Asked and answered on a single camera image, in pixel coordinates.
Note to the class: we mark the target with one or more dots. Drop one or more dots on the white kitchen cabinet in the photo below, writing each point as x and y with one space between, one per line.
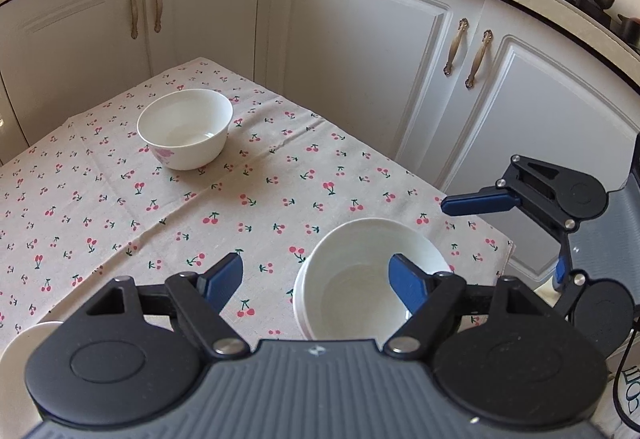
350 44

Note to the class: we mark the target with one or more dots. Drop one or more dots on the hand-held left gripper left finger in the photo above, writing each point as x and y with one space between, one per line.
225 276

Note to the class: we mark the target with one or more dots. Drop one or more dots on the white bowl pink flower print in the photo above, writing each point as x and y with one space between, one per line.
190 129
360 289

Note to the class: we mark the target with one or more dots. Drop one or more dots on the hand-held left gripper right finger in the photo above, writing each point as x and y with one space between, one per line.
407 281

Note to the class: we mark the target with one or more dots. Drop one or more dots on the printed box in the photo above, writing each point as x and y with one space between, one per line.
627 394

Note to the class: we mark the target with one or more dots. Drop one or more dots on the cherry print tablecloth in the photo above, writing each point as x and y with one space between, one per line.
250 169

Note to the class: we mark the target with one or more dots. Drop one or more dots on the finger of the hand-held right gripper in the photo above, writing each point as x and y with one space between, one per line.
475 201
570 291

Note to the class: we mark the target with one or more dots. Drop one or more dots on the large white fruit-print plate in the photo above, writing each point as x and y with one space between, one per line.
20 369

